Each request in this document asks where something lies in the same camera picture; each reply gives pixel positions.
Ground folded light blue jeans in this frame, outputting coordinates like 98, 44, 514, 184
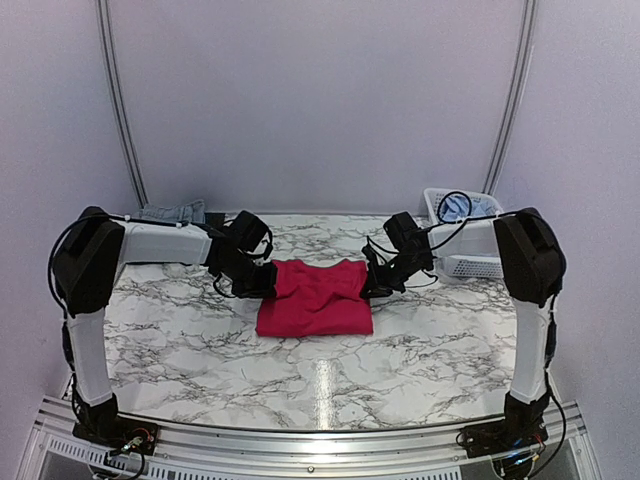
132, 200, 206, 223

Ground wall aluminium profile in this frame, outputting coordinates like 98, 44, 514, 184
95, 0, 148, 207
482, 0, 539, 195

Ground right wall aluminium profile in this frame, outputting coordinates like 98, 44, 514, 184
482, 0, 539, 195

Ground magenta t-shirt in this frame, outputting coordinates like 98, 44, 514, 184
256, 260, 374, 338

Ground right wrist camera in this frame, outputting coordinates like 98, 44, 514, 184
361, 236, 388, 267

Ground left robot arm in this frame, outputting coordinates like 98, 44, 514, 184
47, 206, 277, 445

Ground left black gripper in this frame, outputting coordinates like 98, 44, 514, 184
220, 254, 278, 299

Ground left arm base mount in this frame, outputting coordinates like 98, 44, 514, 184
72, 416, 159, 456

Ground white plastic laundry basket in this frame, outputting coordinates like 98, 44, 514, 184
423, 188, 504, 279

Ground left wall aluminium profile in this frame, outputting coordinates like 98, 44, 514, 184
95, 0, 148, 207

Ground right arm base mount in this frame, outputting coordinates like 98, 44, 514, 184
456, 420, 548, 458

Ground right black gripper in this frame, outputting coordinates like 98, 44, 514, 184
360, 250, 430, 297

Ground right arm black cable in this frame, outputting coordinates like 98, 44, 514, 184
435, 190, 476, 251

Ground light blue shirt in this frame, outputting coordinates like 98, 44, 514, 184
437, 194, 496, 223

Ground folded black garment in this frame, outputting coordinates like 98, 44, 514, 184
205, 212, 226, 228

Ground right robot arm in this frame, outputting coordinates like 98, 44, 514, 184
360, 208, 567, 448

